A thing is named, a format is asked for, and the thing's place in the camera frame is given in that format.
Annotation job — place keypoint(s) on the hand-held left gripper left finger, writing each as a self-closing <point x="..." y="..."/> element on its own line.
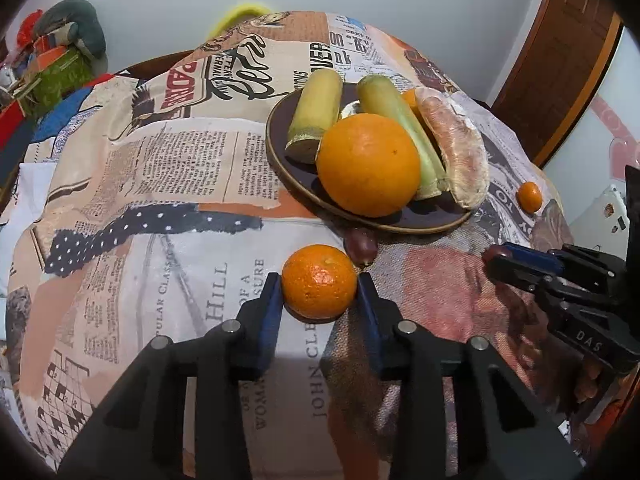
<point x="272" y="310"/>

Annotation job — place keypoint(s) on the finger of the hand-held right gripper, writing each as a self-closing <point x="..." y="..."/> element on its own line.
<point x="515" y="275"/>
<point x="530" y="259"/>

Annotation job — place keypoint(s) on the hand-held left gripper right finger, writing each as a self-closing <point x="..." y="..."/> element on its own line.
<point x="367" y="317"/>

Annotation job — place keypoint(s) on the dark red grape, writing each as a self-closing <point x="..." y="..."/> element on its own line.
<point x="360" y="247"/>
<point x="494" y="251"/>

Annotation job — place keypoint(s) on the medium orange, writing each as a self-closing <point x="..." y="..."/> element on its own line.
<point x="320" y="282"/>

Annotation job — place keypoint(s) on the peeled pomelo segment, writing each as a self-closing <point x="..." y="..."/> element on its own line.
<point x="460" y="155"/>

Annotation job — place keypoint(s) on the dark purple plate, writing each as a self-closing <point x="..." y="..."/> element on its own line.
<point x="300" y="172"/>

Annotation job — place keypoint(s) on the large orange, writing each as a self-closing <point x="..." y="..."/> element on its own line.
<point x="367" y="165"/>

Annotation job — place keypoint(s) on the short sugarcane piece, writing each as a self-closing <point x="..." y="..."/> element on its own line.
<point x="315" y="115"/>

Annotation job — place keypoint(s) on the small mandarin orange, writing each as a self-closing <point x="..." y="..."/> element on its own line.
<point x="409" y="100"/>

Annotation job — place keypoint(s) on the long sugarcane piece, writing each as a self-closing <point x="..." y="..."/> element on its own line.
<point x="385" y="105"/>

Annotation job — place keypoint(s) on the small kumquat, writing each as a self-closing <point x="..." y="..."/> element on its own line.
<point x="530" y="196"/>

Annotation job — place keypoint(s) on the white plastic object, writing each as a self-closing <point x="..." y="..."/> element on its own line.
<point x="605" y="210"/>

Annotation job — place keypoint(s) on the newspaper print tablecloth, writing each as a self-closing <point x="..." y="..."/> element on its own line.
<point x="175" y="170"/>

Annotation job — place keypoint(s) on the brown wooden door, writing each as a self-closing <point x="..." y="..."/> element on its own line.
<point x="560" y="60"/>

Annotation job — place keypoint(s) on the yellow hoop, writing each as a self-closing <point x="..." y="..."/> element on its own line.
<point x="240" y="12"/>

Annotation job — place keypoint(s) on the green patterned box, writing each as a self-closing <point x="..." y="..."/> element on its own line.
<point x="60" y="82"/>

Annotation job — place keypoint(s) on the red box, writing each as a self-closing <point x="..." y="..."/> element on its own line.
<point x="12" y="115"/>

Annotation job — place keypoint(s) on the orange box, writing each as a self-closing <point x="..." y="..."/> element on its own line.
<point x="52" y="55"/>

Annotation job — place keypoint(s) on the grey plush toy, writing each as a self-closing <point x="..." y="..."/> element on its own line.
<point x="75" y="22"/>

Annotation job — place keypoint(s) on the red fluffy decoration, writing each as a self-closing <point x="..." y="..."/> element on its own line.
<point x="27" y="25"/>

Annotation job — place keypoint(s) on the dark wooden bed frame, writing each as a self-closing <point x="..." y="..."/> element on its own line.
<point x="150" y="65"/>

